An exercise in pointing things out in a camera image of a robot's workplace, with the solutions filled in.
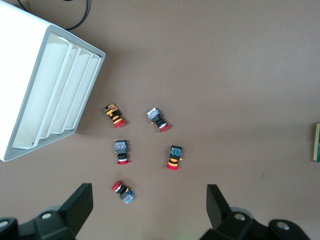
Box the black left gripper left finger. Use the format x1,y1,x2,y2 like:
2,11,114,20
0,183,94,240

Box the green load switch white handle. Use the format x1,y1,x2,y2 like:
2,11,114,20
312,122,320,162

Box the red mushroom button orange rings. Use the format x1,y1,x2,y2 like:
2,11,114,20
165,144,185,171

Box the white slotted storage bin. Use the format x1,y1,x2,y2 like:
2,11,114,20
0,3,107,163

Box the looped black cable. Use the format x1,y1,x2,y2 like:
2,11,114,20
62,0,91,32

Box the brown table cover sheet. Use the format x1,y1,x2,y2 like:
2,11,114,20
0,0,320,240

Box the red mushroom button orange body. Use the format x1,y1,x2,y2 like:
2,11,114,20
102,102,127,130

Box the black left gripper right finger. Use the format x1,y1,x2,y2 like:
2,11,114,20
199,184,311,240

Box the red mushroom button blue body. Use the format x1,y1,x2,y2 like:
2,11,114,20
113,139,131,167
145,107,171,134
110,180,136,205

